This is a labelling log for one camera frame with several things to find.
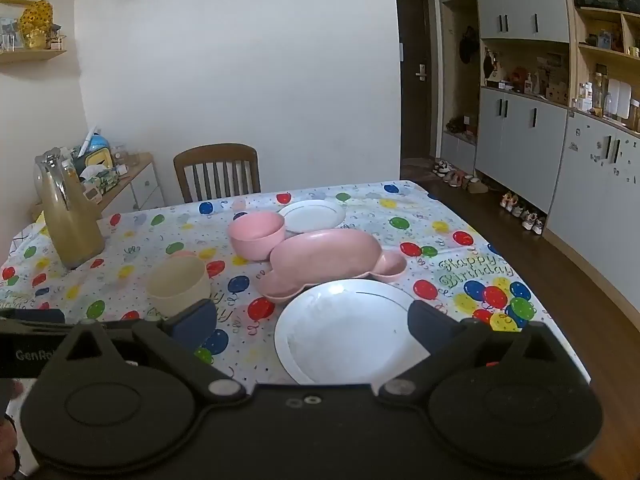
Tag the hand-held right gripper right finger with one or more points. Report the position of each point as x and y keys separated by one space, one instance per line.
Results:
x=425 y=322

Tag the row of shoes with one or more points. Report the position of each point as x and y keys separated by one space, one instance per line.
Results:
x=457 y=176
x=522 y=212

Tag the dark brown door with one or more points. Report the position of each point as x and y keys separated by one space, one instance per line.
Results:
x=415 y=35

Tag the gold ornament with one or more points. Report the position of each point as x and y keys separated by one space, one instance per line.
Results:
x=37 y=22

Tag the small white plate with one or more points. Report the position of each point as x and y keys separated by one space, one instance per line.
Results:
x=315 y=215

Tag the row of bottles and jars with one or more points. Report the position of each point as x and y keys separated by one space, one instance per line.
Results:
x=597 y=95

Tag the white pump bottle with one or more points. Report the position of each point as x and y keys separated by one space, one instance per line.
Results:
x=528 y=85

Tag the cream bowl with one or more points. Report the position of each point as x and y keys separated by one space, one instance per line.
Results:
x=177 y=280

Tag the wooden chair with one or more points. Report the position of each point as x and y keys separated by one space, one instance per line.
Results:
x=215 y=152

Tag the white storage container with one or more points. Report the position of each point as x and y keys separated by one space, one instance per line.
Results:
x=622 y=100

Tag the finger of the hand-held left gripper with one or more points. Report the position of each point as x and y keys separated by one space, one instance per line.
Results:
x=35 y=316

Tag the pink bowl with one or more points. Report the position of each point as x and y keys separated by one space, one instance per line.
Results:
x=255 y=235

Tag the wooden wall shelf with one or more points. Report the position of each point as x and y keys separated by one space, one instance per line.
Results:
x=35 y=55

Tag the balloon printed tablecloth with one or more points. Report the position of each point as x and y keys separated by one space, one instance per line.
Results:
x=150 y=240

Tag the green tissue pack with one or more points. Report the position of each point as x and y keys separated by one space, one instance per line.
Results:
x=102 y=180

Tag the large white plate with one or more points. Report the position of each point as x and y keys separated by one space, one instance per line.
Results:
x=345 y=330

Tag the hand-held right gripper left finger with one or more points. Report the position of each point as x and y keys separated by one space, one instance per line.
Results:
x=192 y=322

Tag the gold thermos jug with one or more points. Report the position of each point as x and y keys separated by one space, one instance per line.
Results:
x=70 y=230

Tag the pink mouse-shaped divided plate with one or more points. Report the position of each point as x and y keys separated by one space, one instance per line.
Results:
x=325 y=255

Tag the dark hanging bag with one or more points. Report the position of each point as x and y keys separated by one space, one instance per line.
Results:
x=469 y=45

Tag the white wooden side cabinet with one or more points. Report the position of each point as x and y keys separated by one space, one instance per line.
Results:
x=145 y=185

